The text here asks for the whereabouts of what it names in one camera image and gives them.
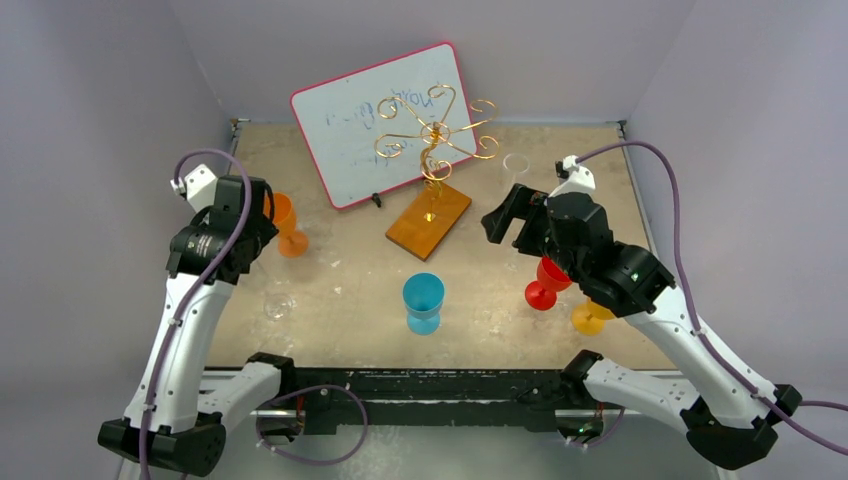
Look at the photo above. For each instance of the yellow plastic wine glass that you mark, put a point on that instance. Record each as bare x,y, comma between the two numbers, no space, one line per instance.
589,318

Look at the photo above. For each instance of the clear wine glass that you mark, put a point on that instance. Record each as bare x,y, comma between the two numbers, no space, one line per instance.
278,306

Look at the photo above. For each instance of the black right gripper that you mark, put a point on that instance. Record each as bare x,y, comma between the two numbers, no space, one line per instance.
530,221

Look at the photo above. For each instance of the red plastic wine glass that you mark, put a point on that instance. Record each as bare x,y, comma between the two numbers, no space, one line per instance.
541,293

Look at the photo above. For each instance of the pink framed whiteboard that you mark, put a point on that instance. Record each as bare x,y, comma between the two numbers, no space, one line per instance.
364,130

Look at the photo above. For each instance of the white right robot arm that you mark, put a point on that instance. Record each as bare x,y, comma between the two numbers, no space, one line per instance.
725,410

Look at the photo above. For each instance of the orange plastic wine glass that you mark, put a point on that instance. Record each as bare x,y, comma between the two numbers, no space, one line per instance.
292,242

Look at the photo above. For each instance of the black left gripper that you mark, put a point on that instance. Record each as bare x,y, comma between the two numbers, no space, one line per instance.
264,226

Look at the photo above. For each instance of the blue plastic wine glass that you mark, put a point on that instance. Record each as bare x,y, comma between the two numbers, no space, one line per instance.
423,295

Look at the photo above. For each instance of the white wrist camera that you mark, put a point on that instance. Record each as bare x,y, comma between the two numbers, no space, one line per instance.
573,177
197,187

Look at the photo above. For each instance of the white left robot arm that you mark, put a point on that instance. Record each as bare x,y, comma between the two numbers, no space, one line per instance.
169,423

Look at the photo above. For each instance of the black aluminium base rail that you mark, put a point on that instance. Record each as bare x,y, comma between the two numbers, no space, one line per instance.
535,400

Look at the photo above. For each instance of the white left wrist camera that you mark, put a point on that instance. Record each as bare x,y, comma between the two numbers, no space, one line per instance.
197,187

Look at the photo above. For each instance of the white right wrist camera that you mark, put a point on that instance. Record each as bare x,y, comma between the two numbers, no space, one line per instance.
573,177

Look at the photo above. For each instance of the gold wire wine glass rack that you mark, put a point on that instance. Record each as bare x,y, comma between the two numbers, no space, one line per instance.
429,218

